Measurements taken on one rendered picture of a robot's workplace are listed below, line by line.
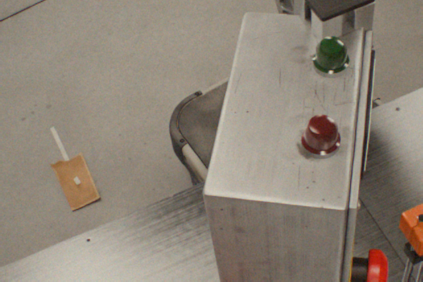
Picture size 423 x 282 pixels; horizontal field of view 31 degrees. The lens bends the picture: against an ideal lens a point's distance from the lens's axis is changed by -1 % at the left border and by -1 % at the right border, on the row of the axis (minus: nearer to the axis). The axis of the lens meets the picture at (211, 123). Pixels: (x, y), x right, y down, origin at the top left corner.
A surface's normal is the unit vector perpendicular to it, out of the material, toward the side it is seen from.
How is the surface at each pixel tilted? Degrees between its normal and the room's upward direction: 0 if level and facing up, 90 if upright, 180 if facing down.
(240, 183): 0
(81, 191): 1
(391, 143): 0
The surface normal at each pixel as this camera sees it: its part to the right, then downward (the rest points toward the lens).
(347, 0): -0.10, -0.60
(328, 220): -0.18, 0.79
